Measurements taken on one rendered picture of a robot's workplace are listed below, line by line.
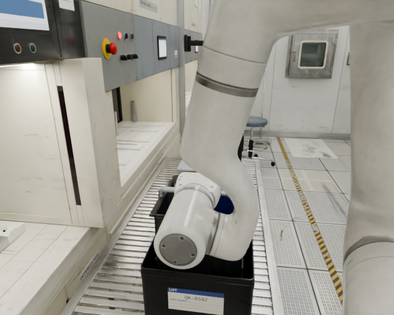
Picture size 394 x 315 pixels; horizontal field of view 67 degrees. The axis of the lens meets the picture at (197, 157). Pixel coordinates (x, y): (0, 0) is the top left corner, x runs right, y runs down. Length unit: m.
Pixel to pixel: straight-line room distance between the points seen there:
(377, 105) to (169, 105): 2.05
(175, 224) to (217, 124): 0.17
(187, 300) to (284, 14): 0.66
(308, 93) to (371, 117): 4.69
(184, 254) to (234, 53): 0.30
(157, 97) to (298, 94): 3.09
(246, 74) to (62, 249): 0.79
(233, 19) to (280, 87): 4.60
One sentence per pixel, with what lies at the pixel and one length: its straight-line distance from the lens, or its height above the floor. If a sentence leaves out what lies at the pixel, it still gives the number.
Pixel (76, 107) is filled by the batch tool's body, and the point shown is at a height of 1.27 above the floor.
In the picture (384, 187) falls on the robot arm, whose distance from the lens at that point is 0.40.
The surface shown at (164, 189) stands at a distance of 0.79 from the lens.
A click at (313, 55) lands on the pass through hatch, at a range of 4.88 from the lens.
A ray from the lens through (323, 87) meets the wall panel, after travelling 5.10.
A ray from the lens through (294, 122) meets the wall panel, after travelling 5.11.
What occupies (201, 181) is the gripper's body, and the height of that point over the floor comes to 1.16.
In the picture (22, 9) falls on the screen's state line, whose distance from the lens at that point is 0.81.
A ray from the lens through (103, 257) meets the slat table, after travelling 1.11.
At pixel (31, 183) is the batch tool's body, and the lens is 1.10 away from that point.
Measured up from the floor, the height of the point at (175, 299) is 0.85.
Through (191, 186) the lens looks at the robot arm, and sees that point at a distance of 0.59.
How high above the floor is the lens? 1.44
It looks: 21 degrees down
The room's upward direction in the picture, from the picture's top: straight up
